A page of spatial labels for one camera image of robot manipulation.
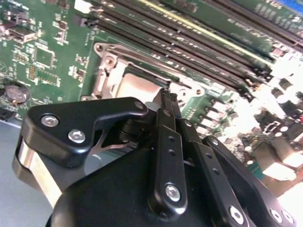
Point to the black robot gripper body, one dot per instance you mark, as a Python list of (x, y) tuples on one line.
[(106, 201)]

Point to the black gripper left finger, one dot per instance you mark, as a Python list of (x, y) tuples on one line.
[(113, 108)]

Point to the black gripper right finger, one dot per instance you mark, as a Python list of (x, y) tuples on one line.
[(211, 163)]

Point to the metal socket cover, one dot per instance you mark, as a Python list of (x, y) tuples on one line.
[(114, 78)]

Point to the metal locking lever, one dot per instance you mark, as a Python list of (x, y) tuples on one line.
[(96, 81)]

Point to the silver CPU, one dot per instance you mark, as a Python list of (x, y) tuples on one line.
[(139, 85)]

